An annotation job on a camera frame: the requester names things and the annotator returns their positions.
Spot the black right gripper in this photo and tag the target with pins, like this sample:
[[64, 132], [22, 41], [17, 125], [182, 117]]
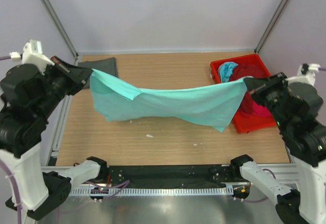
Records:
[[253, 83]]

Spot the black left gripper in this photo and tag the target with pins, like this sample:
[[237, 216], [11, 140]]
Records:
[[78, 75]]

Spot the turquoise t shirt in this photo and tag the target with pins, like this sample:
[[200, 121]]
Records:
[[213, 105]]

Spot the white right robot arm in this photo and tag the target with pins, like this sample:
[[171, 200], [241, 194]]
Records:
[[302, 200]]

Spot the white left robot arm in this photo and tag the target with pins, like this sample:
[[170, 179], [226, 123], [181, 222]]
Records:
[[36, 192]]

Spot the dark red t shirt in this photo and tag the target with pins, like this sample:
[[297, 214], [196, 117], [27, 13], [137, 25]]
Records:
[[240, 71]]

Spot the folded grey t shirt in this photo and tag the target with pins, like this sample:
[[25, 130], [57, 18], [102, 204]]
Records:
[[108, 66]]

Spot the pink t shirt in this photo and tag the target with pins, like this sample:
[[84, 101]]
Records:
[[260, 111]]

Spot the light blue t shirt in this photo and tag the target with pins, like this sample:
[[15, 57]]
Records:
[[225, 70]]

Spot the red plastic bin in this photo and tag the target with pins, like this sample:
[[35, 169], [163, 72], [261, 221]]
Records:
[[250, 116]]

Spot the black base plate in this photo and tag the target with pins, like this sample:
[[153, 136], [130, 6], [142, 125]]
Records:
[[173, 176]]

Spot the slotted cable duct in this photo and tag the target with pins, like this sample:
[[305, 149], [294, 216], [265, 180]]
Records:
[[88, 191]]

